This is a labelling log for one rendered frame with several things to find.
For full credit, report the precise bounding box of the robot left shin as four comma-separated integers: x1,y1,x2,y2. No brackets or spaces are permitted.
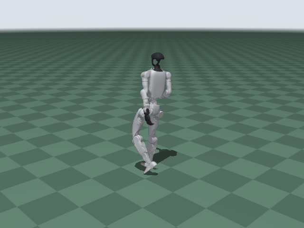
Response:
132,136,151,166

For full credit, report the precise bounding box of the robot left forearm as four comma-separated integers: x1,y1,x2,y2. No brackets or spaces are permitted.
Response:
140,90,149,113

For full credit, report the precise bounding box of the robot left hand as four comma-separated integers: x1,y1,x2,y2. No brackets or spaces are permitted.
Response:
144,108,154,125

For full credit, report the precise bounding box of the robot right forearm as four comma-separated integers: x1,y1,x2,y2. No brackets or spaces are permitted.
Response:
159,92,170,99

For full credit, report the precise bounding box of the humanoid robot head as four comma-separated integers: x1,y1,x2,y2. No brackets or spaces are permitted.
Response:
151,52,164,72

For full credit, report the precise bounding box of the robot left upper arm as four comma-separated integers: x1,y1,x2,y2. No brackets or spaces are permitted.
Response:
141,71,150,95

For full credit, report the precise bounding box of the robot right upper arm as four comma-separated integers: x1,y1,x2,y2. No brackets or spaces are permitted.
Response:
164,72,172,95

